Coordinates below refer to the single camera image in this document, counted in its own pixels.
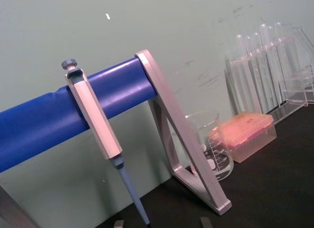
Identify white and grey pipette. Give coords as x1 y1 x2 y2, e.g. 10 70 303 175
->
61 57 151 226

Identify clear acrylic rack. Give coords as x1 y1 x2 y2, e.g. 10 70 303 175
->
224 26 314 125

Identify clear glass beaker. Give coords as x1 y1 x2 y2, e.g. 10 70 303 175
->
185 110 235 182

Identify pink pipette tip box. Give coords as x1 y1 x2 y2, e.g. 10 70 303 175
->
219 112 278 164

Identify black table cloth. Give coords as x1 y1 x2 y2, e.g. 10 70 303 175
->
95 100 314 228

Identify blue bar pipette stand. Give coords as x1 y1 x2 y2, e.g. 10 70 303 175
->
0 49 233 228

